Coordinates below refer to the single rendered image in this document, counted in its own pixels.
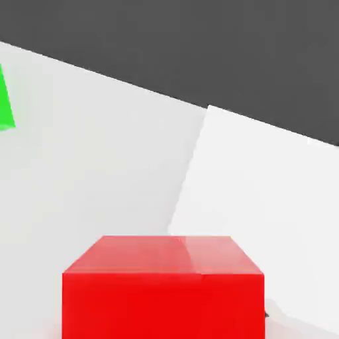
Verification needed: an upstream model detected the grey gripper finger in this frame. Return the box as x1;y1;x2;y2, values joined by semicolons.
264;298;339;339

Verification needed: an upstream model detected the small red cube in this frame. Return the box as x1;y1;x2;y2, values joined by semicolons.
62;234;266;339

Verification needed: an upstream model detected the small green cube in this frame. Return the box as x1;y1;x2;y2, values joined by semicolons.
0;62;17;132

